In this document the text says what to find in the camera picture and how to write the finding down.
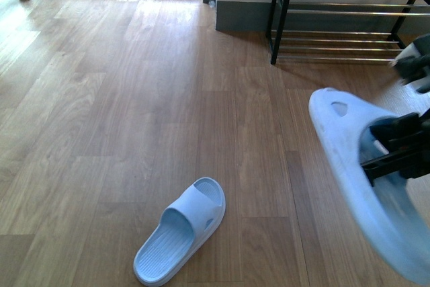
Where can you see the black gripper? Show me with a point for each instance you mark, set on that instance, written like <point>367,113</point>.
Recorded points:
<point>406,138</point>

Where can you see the light blue slipper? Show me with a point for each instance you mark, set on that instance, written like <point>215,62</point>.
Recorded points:
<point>383,210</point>
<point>184,226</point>

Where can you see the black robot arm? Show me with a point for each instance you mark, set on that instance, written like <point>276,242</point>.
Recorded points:
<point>412,64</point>

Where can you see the black metal shoe rack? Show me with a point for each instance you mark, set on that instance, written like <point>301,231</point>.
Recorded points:
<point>357,31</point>

